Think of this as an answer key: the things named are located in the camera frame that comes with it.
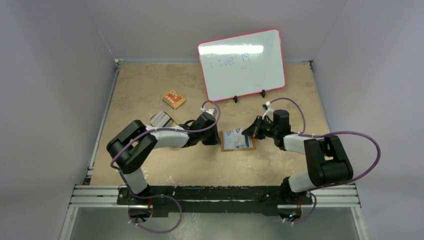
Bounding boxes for yellow leather card holder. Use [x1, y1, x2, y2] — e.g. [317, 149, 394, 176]
[219, 127, 256, 152]

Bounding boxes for pink framed whiteboard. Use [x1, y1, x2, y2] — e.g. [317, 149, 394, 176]
[197, 28, 286, 102]

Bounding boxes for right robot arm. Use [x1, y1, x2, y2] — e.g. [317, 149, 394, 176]
[242, 109, 354, 204]

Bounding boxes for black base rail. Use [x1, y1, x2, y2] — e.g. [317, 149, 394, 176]
[117, 185, 313, 218]

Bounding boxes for white VIP card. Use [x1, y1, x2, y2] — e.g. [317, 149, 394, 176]
[222, 131, 236, 151]

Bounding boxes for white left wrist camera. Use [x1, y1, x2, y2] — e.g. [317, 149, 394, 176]
[200, 107, 218, 117]

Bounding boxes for aluminium frame rails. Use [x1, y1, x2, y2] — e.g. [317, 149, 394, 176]
[61, 62, 368, 240]

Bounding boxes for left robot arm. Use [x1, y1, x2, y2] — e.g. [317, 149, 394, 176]
[106, 111, 221, 205]

